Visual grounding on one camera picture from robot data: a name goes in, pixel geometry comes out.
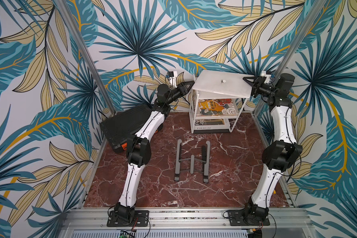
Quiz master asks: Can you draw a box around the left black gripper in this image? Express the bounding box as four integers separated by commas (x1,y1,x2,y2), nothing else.
166,79,195,104

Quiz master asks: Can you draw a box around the white three-tier shelf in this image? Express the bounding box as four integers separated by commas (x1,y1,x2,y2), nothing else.
189,90,249,134

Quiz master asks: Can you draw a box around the right aluminium frame post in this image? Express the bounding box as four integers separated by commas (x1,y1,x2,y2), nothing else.
252,0,328,117

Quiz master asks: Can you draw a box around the colourful magazine on shelf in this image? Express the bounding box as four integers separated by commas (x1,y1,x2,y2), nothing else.
196,99,239,116

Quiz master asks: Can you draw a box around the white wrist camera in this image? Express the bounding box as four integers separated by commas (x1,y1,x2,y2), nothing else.
260,71,275,84
166,71,178,88

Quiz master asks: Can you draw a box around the aluminium frame post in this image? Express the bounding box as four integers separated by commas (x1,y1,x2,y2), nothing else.
252,0,328,117
53,0,117,115

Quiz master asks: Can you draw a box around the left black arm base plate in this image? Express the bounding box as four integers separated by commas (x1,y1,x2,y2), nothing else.
107,210,149,227

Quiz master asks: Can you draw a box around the black plastic tool case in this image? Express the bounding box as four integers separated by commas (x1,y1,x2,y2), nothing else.
100,103,170,154

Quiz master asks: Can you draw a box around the silver laptop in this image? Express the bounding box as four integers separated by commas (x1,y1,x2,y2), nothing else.
192,70,252,98

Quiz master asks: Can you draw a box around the left aluminium frame post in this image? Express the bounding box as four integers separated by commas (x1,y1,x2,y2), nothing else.
53,0,117,115

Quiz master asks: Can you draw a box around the folio book on bottom shelf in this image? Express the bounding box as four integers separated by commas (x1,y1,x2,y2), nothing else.
193,119,230,132

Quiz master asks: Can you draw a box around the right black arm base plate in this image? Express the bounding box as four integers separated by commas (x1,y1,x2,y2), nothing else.
227,209,270,227

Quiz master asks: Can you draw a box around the grey folding laptop stand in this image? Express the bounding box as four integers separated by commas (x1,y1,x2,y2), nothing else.
174,139,211,183

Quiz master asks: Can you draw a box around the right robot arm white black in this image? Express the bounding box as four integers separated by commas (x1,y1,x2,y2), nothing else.
240,73,303,226

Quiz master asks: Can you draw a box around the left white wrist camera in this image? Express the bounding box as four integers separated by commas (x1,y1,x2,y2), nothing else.
166,71,178,88

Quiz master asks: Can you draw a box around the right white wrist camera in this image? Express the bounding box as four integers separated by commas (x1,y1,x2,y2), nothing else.
260,71,275,84

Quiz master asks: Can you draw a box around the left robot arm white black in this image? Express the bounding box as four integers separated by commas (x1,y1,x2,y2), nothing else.
111,81,195,225

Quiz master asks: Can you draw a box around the aluminium front rail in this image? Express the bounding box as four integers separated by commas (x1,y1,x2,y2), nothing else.
58,207,317,238

